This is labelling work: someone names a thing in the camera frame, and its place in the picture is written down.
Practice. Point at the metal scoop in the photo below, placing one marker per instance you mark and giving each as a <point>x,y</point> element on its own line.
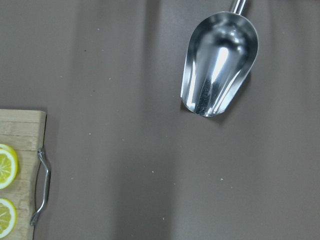
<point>220,55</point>

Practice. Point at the bamboo cutting board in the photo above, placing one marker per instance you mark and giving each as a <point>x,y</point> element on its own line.
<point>24,131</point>

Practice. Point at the lemon slice stack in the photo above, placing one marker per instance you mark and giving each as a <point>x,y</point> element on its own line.
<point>8,165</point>

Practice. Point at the metal cutting board handle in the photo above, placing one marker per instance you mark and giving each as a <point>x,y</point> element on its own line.
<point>41,154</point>

